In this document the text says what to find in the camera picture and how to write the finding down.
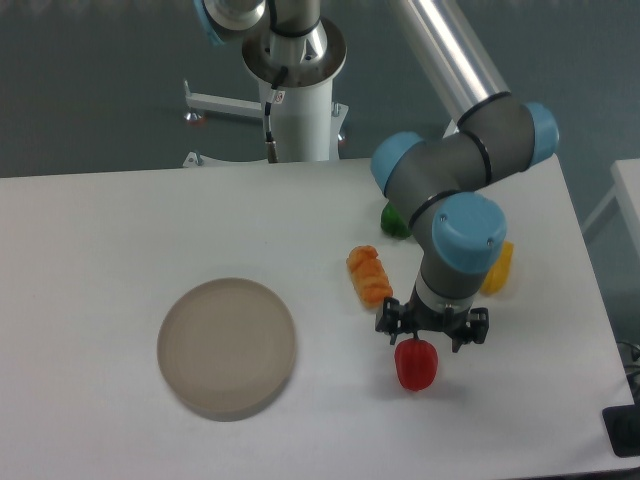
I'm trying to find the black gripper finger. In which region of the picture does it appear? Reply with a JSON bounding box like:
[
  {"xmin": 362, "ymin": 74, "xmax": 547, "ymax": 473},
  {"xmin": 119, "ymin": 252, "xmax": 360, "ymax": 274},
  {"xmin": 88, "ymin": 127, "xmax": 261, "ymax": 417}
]
[
  {"xmin": 375, "ymin": 297, "xmax": 415, "ymax": 345},
  {"xmin": 450, "ymin": 307, "xmax": 489, "ymax": 352}
]

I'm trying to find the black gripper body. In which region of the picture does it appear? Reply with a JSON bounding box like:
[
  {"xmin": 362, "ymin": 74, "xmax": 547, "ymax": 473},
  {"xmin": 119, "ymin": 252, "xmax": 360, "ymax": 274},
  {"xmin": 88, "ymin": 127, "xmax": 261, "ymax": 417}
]
[{"xmin": 406, "ymin": 293, "xmax": 469, "ymax": 338}]

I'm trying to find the red bell pepper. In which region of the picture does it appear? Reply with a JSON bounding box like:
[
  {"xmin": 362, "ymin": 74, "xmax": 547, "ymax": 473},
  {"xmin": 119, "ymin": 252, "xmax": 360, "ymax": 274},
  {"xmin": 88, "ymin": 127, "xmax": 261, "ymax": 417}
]
[{"xmin": 394, "ymin": 338, "xmax": 439, "ymax": 392}]

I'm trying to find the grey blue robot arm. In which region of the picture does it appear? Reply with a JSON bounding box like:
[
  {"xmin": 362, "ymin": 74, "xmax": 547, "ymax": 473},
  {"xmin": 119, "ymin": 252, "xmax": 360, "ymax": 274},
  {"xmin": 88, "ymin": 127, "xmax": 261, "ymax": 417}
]
[{"xmin": 194, "ymin": 1, "xmax": 559, "ymax": 348}]

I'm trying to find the yellow bell pepper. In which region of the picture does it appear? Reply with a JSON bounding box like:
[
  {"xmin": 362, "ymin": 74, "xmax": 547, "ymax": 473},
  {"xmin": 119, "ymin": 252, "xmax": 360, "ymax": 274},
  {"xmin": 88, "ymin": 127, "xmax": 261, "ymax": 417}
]
[{"xmin": 480, "ymin": 241, "xmax": 514, "ymax": 296}]

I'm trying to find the green bell pepper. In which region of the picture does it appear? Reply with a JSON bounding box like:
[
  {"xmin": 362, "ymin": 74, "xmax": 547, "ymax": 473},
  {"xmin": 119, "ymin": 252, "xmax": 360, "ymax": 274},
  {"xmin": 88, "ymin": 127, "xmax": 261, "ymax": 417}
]
[{"xmin": 380, "ymin": 202, "xmax": 411, "ymax": 240}]

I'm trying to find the orange pastry toy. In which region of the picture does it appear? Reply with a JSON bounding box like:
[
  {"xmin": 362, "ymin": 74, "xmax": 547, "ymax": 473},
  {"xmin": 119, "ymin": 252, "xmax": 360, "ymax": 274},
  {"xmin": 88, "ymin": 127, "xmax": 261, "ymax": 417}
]
[{"xmin": 346, "ymin": 245, "xmax": 393, "ymax": 309}]

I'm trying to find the round beige plate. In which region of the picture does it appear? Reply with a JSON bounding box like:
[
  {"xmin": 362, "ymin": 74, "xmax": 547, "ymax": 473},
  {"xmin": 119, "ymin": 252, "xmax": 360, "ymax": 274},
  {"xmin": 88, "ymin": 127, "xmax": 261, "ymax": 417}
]
[{"xmin": 157, "ymin": 278, "xmax": 297, "ymax": 421}]

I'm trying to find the black device at edge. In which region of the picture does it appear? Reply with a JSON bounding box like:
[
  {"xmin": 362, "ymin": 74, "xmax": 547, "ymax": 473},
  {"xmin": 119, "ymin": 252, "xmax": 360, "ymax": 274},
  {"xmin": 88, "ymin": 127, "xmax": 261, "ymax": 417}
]
[{"xmin": 602, "ymin": 404, "xmax": 639, "ymax": 458}]

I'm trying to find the white side table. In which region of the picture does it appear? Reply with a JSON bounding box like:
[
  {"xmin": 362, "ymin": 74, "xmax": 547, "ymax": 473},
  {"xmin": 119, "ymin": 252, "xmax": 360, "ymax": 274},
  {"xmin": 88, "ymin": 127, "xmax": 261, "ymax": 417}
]
[{"xmin": 581, "ymin": 158, "xmax": 639, "ymax": 251}]

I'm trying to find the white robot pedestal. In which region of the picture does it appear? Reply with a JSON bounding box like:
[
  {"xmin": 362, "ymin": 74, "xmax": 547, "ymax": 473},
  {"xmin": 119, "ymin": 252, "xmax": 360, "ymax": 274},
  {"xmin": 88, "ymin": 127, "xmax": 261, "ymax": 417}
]
[{"xmin": 180, "ymin": 17, "xmax": 350, "ymax": 169}]

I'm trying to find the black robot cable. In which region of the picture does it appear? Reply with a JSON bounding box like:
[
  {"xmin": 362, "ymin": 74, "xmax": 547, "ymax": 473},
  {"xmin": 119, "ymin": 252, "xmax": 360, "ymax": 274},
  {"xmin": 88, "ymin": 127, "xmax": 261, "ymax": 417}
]
[{"xmin": 262, "ymin": 65, "xmax": 290, "ymax": 165}]

